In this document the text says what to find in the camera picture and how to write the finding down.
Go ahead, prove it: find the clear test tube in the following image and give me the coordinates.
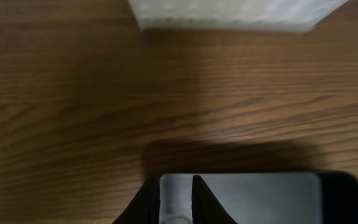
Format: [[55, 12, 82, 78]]
[[159, 174, 194, 224]]

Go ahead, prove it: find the white test tube rack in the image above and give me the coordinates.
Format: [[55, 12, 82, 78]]
[[127, 0, 349, 34]]

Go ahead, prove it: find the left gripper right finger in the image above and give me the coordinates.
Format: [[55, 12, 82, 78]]
[[192, 174, 239, 224]]

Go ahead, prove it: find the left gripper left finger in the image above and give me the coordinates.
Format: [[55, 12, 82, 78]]
[[112, 175, 161, 224]]

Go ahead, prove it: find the black tray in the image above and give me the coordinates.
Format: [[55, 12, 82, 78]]
[[158, 170, 358, 224]]

